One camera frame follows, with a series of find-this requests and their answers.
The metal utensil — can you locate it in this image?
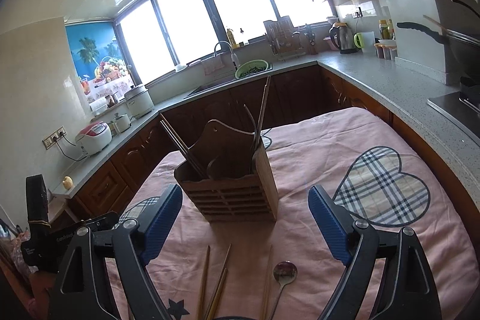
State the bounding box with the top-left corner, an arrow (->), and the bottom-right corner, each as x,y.
243,104 -> 258,153

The chrome kitchen faucet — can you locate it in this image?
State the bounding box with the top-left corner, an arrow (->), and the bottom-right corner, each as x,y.
214,40 -> 239,71

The yellow fruit on counter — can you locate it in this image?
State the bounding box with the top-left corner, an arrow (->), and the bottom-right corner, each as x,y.
62,175 -> 74,190

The red white rice cooker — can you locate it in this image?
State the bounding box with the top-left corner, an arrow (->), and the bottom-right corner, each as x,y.
75,121 -> 112,156

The wooden chopstick on table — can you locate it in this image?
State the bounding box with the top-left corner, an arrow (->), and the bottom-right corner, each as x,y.
195,246 -> 211,320
203,244 -> 232,319

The steel spoon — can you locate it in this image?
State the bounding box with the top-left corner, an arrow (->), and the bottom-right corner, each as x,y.
268,261 -> 298,320

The small white pot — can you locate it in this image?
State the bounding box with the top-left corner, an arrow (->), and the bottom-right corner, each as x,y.
113,113 -> 131,134

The chopstick in holder left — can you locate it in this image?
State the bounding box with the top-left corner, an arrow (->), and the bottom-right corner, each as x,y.
160,113 -> 207,179

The chopstick in holder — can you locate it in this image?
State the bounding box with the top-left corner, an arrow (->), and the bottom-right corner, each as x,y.
252,76 -> 271,152
160,113 -> 207,179

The white slow cooker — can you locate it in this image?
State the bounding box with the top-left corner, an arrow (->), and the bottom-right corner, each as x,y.
124,85 -> 154,118

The fruit poster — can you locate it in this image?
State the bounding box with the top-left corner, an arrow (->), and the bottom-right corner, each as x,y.
65,21 -> 134,103

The wooden utensil holder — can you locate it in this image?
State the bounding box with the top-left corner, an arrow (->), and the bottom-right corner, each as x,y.
174,119 -> 279,223

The gas stove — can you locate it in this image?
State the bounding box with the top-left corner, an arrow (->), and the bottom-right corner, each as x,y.
427,76 -> 480,145

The chopstick in holder right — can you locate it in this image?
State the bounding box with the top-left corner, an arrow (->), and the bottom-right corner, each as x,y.
252,76 -> 271,152

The electric kettle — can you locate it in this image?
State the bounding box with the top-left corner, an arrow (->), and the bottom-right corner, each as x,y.
329,22 -> 360,54

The green colander basin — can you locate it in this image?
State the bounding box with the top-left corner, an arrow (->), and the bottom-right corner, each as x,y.
235,59 -> 269,79

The dish drying rack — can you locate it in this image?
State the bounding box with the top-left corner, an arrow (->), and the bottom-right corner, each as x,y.
264,15 -> 307,60

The wall power socket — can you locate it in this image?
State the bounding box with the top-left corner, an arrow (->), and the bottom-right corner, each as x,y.
42,127 -> 67,150

